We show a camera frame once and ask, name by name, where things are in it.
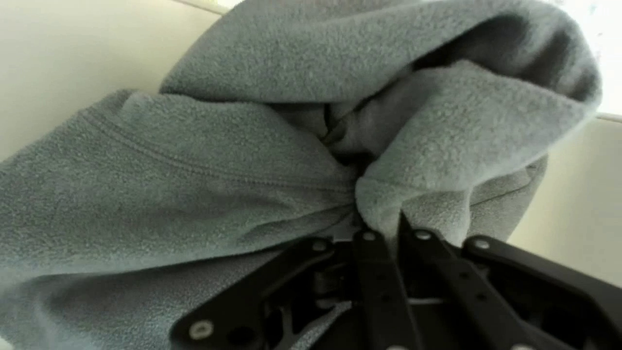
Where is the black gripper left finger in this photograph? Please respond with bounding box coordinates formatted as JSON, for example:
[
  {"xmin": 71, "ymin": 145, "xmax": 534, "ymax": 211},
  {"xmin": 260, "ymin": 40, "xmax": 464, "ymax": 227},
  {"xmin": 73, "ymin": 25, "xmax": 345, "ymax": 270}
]
[{"xmin": 168, "ymin": 227, "xmax": 423, "ymax": 350}]

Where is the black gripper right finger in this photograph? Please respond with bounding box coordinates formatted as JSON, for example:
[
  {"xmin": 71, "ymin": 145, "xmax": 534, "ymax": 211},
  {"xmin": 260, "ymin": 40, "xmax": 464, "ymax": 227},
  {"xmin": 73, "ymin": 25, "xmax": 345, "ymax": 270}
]
[{"xmin": 396, "ymin": 211, "xmax": 622, "ymax": 350}]

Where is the grey fleece cloth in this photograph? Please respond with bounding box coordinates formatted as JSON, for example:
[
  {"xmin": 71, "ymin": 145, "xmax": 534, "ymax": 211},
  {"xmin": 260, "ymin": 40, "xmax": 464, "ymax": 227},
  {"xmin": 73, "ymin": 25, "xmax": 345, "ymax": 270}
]
[{"xmin": 0, "ymin": 0, "xmax": 604, "ymax": 350}]

